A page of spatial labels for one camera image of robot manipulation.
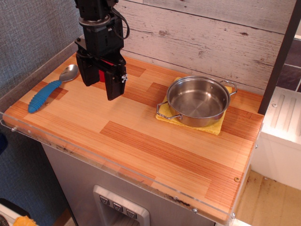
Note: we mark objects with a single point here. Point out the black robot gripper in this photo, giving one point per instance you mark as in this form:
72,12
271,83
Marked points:
103,41

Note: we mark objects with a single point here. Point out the red plastic strawberry toy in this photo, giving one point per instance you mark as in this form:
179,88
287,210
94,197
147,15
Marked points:
101,73

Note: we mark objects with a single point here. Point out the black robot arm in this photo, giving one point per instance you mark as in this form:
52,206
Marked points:
98,9

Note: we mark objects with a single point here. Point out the stainless steel pot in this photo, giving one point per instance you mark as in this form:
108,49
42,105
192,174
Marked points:
197,101

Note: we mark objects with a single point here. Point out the clear acrylic edge guard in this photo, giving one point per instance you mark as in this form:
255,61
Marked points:
193,169

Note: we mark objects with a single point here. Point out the grey toy fridge cabinet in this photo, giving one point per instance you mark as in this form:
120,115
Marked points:
77,179

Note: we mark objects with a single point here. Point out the silver water dispenser panel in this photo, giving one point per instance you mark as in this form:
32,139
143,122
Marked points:
115,210

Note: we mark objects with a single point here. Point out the yellow object bottom left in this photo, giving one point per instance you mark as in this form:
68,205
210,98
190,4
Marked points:
24,221

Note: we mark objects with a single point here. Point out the white toy sink unit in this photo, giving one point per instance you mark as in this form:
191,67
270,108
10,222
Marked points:
277,154

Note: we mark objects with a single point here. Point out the blue handled metal spoon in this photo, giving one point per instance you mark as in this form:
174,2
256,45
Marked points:
68,74

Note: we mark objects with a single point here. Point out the dark wooden right post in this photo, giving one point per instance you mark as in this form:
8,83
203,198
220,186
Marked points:
280,60

